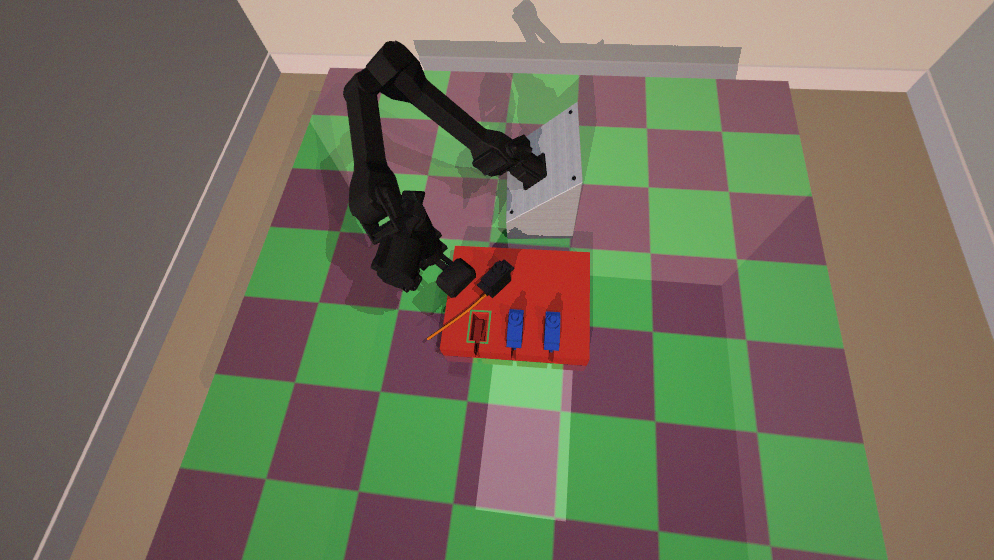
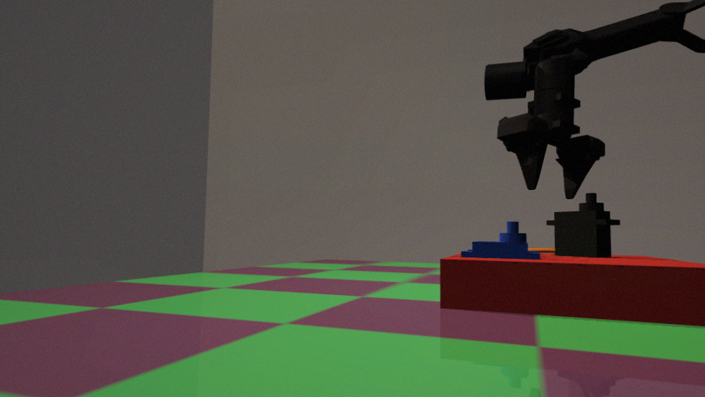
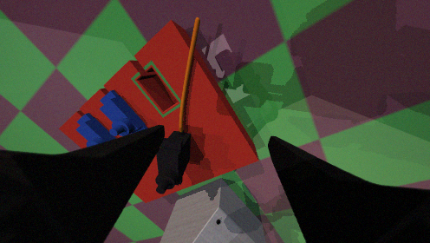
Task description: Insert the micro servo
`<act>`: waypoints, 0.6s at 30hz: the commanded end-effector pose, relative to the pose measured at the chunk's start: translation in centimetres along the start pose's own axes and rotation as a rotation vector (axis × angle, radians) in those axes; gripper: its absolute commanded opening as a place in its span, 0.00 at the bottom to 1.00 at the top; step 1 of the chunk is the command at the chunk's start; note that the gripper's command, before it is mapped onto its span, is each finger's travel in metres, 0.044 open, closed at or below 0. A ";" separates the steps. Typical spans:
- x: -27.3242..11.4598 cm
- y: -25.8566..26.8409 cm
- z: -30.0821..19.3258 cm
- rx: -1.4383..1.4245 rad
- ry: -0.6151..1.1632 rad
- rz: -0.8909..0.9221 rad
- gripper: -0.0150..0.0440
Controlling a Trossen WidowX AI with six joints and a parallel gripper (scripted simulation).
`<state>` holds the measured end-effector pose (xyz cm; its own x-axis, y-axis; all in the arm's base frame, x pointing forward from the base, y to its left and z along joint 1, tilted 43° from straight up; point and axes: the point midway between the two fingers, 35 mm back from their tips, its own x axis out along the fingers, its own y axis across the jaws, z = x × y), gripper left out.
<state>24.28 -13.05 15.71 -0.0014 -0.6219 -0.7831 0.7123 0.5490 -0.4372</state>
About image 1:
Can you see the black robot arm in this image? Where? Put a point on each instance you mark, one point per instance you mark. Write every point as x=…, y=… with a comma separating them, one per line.
x=374, y=193

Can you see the black micro servo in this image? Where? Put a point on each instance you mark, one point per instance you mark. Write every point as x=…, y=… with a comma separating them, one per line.
x=491, y=283

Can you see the red flat plate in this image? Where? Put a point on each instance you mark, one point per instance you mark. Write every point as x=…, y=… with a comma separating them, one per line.
x=541, y=315

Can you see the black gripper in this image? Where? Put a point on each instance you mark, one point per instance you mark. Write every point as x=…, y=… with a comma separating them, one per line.
x=455, y=277

